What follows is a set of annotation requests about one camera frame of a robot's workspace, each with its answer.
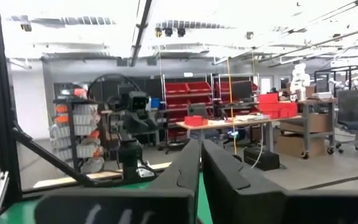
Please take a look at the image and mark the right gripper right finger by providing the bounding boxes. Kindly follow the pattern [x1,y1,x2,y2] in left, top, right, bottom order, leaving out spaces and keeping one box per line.
[201,139,358,224]

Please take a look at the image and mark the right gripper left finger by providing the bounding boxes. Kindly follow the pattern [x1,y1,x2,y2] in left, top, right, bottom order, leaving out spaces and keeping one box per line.
[34,139,201,224]

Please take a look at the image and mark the black floor box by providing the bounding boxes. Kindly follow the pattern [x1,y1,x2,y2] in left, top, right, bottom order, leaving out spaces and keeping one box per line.
[243,146,281,172]

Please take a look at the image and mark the rack with white bags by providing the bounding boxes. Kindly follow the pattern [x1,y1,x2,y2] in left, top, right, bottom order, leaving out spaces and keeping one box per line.
[48,86,105,175]

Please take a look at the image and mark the red box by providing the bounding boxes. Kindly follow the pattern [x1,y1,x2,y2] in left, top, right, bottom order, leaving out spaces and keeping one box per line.
[183,115,209,127]

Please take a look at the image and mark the metal rack red bins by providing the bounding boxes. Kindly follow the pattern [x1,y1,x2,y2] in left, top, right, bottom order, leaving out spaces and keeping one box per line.
[213,73,260,116]
[161,73,216,147]

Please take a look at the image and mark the wooden top work table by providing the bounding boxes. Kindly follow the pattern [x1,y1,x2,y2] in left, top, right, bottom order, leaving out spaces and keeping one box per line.
[175,114,303,153]

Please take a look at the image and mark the cardboard box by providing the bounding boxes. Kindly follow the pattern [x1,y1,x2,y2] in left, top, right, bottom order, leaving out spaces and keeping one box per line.
[280,112,334,134]
[275,133,310,158]

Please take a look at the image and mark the stack of red bins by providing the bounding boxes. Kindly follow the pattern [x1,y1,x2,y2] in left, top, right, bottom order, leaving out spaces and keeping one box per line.
[257,92,298,119]

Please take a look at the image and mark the black desk monitor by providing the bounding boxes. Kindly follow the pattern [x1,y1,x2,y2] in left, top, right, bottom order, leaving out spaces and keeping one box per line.
[231,80,254,102]

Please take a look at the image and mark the grey metal workbench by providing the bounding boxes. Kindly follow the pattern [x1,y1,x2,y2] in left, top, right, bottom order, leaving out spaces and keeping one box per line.
[278,96,338,159]

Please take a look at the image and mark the white humanoid robot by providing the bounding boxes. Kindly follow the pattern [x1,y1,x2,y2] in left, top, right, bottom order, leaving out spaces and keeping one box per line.
[289,63,311,102]

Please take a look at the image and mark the grey office chair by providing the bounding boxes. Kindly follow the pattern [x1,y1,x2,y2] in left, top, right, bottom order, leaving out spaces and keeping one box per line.
[334,89,358,157]

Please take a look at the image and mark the green table mat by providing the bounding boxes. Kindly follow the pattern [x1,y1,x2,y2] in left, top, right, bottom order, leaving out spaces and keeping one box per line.
[0,172,214,224]

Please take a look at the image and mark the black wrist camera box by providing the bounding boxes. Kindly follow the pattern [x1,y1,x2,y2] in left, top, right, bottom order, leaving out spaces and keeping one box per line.
[128,91,151,112]

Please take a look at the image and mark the white floor cable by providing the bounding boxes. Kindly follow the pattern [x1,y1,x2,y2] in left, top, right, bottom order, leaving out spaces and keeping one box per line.
[250,123,265,169]

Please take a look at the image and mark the yellow hanging cable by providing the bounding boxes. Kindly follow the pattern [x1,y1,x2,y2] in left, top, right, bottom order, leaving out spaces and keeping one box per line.
[226,57,238,156]

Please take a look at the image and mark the black frame workstation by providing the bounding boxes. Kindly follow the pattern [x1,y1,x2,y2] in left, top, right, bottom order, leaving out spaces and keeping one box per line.
[314,63,358,98]

